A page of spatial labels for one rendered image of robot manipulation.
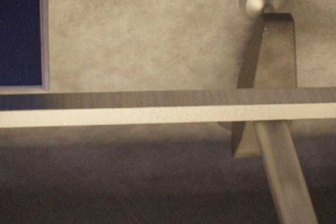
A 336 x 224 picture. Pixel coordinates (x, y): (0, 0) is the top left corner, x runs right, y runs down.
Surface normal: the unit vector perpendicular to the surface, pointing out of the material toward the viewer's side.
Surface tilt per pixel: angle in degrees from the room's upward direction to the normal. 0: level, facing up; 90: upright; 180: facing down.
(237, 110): 0
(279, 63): 28
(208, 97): 90
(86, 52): 0
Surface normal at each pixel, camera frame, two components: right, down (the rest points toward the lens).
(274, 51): 0.15, 0.29
